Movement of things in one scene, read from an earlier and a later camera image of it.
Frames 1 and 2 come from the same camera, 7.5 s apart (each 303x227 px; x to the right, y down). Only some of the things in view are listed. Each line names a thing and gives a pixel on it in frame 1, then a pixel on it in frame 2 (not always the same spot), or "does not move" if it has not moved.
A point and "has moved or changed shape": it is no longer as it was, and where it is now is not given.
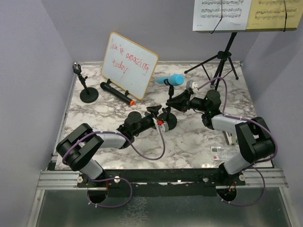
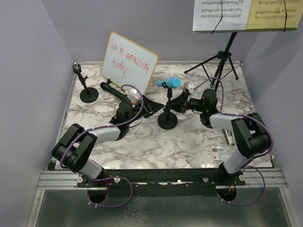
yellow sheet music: x=270 y=15 does not move
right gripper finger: x=180 y=101 does not move
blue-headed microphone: x=175 y=80 has moved or changed shape
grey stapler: x=230 y=138 does not move
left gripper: x=155 y=111 → x=150 y=107
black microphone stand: x=88 y=95 does not move
